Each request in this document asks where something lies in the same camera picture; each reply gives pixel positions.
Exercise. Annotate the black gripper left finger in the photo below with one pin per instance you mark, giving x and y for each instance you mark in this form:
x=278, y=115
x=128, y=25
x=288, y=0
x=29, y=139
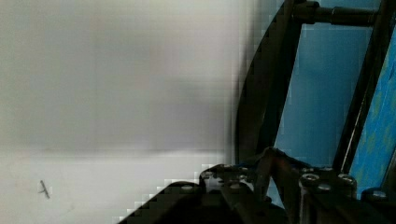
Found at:
x=223, y=195

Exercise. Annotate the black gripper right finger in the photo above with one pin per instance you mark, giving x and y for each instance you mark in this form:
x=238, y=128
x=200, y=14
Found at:
x=320, y=195

